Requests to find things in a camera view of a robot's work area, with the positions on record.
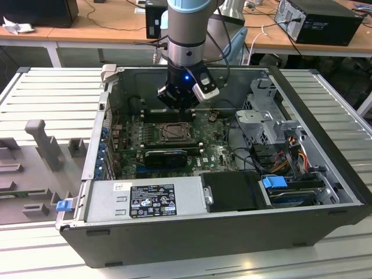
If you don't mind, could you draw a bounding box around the square silver CPU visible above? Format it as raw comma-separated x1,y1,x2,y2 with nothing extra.
166,125,188,140

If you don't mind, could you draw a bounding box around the metal socket cover frame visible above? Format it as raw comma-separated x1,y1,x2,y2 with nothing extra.
160,123,195,144

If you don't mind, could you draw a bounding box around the black RAM stick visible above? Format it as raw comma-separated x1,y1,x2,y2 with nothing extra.
144,108,195,123
144,139,202,151

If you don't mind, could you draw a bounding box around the black cylinder component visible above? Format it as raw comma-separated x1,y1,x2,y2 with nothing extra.
128,96,141,113

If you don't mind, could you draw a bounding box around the black graphics card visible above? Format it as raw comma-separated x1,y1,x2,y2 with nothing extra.
144,149,188,169

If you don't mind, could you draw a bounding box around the green motherboard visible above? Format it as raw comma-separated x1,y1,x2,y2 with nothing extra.
116,112,242,180

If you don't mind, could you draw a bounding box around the grey case release latch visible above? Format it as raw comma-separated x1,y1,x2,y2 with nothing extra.
100,63,126,85

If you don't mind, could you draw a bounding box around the pale blue teach pendant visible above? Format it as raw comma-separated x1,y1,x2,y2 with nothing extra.
220,27,248,66

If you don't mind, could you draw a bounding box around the black computer tower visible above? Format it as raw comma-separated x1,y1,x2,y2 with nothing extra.
145,0,169,40

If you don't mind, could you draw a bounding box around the grey metal drive cage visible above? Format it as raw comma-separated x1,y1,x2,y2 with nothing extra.
234,77,303,149

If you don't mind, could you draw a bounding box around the black plastic shroud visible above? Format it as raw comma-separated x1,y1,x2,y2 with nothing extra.
200,170,273,213

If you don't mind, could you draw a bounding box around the hard disk in blue carrier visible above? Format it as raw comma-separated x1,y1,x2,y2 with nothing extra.
260,175,325,209

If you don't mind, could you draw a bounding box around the grey power supply unit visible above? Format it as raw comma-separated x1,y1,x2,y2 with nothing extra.
83,176,210,223

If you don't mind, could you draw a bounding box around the black open PC case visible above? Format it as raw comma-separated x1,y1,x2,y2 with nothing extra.
55,64,371,270

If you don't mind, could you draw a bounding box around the blue plastic latch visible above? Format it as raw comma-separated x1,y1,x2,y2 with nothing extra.
56,199,72,213

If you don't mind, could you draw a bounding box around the grey parts rack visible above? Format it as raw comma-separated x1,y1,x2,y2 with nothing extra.
0,119,90,226

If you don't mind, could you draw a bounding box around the large black box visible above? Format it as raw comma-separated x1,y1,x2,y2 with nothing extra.
0,0,80,29

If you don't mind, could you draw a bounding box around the black desktop computer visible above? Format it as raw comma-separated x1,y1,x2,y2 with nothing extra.
274,0,366,47

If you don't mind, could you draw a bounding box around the crumpled white paper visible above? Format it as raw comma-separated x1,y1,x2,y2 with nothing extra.
2,15,36,36

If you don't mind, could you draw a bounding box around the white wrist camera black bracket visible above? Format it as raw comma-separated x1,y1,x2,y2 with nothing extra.
191,71,220,102

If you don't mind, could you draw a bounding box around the blue card retention bracket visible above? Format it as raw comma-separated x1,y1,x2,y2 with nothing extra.
96,124,110,178

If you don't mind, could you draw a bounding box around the white cable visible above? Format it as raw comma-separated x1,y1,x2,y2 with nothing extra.
248,24,269,65

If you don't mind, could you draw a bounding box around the orange yellow wire bundle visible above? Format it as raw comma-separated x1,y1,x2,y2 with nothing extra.
270,136,309,173

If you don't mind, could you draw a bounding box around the white metal frame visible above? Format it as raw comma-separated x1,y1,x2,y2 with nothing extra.
356,93,372,117

